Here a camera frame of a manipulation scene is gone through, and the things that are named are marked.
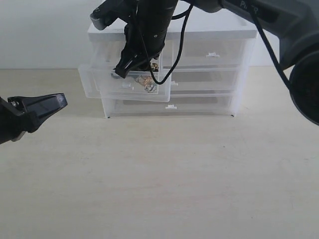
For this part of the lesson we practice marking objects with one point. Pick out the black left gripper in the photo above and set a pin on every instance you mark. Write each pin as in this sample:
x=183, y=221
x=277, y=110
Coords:
x=19, y=115

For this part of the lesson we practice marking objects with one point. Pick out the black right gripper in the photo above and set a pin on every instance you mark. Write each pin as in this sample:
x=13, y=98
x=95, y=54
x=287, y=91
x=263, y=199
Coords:
x=145, y=35

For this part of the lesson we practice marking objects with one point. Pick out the keychain with black strap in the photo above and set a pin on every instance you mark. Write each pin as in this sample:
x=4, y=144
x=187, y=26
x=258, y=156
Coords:
x=144, y=80

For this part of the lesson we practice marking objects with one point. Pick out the small drawer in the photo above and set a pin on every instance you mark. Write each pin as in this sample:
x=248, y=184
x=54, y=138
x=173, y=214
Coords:
x=214, y=52
x=97, y=81

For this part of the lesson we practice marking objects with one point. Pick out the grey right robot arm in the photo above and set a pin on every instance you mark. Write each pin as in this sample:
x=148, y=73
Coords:
x=289, y=30

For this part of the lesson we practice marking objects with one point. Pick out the translucent plastic drawer cabinet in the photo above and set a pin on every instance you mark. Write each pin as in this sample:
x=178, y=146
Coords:
x=236, y=29

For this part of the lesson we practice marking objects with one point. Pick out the bottom wide drawer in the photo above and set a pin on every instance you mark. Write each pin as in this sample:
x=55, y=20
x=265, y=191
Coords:
x=216, y=104

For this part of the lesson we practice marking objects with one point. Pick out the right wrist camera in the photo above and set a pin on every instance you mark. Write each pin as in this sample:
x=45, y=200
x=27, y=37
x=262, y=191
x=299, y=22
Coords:
x=110, y=10

